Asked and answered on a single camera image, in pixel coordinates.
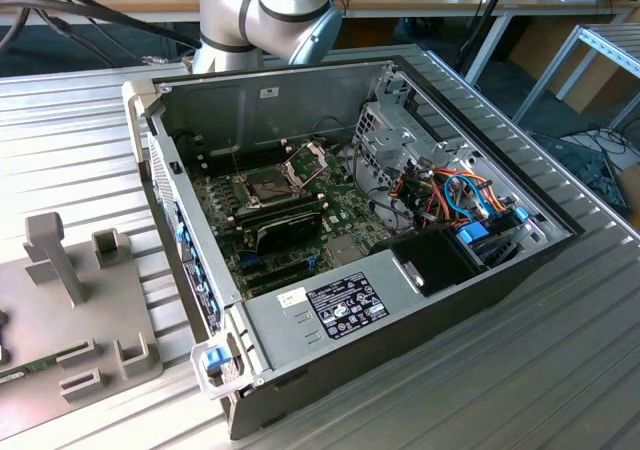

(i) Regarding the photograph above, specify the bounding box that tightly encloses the small brown cardboard box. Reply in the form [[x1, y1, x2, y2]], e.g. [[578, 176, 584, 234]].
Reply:
[[617, 163, 640, 216]]

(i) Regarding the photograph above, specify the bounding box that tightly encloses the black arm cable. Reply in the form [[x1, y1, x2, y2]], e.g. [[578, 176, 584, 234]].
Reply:
[[0, 0, 204, 69]]

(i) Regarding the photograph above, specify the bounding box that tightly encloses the light wooden desk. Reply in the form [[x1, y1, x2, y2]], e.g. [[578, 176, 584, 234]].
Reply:
[[0, 0, 640, 89]]

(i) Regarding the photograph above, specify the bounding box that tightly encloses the blue disk carrier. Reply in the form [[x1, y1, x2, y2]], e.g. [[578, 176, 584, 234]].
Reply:
[[455, 207, 530, 271]]

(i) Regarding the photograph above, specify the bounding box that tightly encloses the aluminium frame table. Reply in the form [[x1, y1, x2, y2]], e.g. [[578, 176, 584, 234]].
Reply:
[[512, 22, 640, 131]]

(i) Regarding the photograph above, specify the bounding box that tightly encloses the blue case latch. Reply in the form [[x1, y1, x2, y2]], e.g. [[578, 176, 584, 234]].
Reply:
[[203, 348, 229, 374]]

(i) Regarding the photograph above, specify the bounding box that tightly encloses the blue wire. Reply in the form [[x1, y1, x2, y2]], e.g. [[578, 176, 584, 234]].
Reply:
[[443, 171, 494, 221]]

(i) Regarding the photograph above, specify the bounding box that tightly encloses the metal socket cover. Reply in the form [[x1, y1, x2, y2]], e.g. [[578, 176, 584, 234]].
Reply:
[[282, 140, 332, 191]]

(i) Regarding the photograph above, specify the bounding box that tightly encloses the black slanted pole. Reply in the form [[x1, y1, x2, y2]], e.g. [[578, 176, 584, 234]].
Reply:
[[455, 0, 516, 69]]

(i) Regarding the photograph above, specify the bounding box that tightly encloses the large brown cardboard box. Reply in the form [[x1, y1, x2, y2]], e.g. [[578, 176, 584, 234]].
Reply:
[[507, 17, 640, 114]]

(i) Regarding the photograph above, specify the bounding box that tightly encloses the grey power supply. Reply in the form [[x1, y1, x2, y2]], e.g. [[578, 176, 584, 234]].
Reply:
[[243, 248, 432, 375]]

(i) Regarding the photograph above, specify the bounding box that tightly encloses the thin metal locking lever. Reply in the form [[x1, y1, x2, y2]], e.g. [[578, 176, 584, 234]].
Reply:
[[229, 138, 244, 180]]

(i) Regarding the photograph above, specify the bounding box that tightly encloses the green RAM stick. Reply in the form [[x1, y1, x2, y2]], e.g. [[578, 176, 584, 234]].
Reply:
[[0, 357, 59, 386], [235, 198, 322, 225]]

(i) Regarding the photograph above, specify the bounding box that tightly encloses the orange wire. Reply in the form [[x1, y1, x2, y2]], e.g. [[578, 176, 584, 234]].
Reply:
[[427, 167, 507, 221]]

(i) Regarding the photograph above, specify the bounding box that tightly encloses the black expansion slot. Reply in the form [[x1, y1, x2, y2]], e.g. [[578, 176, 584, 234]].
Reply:
[[247, 267, 314, 294], [243, 257, 310, 282]]

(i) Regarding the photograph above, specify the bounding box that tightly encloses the CPU socket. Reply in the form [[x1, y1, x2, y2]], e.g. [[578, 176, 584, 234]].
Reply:
[[240, 165, 301, 210]]

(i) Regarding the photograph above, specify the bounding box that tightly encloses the grey parts rack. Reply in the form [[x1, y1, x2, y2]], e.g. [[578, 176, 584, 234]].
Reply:
[[0, 211, 165, 429]]

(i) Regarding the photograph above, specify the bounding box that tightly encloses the black graphics card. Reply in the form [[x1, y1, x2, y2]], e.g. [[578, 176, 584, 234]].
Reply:
[[238, 208, 324, 257]]

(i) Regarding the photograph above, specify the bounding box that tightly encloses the silver chipset heat sink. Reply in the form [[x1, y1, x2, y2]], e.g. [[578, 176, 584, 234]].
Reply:
[[324, 236, 365, 267]]

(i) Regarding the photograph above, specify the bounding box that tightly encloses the open black PC case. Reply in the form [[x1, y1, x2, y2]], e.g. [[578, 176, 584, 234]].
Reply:
[[122, 53, 586, 441]]

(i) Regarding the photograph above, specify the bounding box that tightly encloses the green motherboard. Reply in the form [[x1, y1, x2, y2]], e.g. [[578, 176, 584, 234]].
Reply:
[[185, 137, 401, 301]]

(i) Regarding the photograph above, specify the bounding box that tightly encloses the metal drive cage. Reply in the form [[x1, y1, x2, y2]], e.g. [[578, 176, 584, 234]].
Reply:
[[351, 100, 441, 191]]

